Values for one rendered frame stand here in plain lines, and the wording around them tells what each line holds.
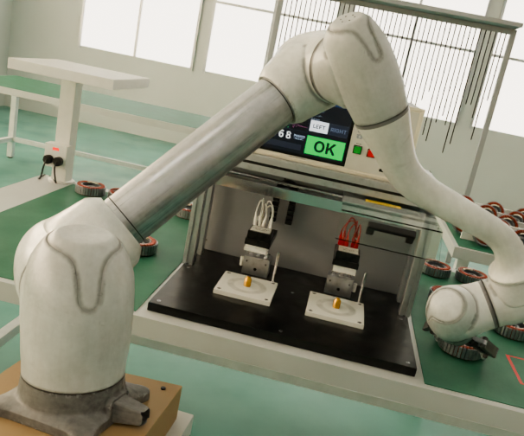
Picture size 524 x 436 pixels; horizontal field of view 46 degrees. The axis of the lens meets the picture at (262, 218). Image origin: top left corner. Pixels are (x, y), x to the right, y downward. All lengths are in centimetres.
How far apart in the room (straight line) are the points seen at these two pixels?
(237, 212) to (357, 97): 87
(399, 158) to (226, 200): 84
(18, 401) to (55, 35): 806
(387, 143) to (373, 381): 58
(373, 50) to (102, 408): 70
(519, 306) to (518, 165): 696
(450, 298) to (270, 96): 53
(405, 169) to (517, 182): 715
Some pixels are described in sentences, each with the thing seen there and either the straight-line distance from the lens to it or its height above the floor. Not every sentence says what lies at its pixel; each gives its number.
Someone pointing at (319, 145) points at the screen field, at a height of 117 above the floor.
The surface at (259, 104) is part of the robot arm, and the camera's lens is 116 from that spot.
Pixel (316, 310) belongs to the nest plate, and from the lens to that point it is 160.
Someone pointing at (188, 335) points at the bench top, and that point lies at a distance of 146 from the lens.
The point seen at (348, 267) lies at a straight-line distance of 166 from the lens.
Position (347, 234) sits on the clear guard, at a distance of 144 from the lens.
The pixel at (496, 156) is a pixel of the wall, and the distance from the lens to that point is 818.
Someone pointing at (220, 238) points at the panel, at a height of 81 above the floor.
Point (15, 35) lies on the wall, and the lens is 917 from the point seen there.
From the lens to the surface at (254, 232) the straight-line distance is 166.
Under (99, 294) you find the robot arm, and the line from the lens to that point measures 90.
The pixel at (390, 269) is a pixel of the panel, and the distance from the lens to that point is 188.
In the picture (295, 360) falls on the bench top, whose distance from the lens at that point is 143.
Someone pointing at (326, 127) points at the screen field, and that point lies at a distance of 168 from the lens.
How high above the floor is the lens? 138
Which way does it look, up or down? 15 degrees down
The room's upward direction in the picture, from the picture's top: 11 degrees clockwise
